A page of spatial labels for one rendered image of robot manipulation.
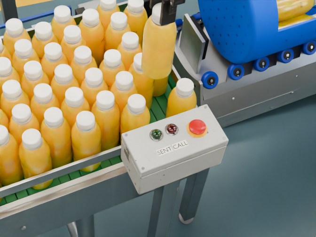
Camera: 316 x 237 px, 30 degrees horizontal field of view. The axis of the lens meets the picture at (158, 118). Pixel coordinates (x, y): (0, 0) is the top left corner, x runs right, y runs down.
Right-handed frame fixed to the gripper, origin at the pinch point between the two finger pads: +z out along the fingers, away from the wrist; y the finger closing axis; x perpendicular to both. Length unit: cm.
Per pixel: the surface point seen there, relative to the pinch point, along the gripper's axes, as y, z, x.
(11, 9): 47, 40, 20
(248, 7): 3.9, 14.1, -24.2
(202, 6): 21.4, 30.5, -24.2
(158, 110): 3.2, 42.7, -3.9
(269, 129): 29, 132, -77
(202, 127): -16.6, 21.5, -3.1
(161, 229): -18, 66, 3
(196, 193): 4, 107, -25
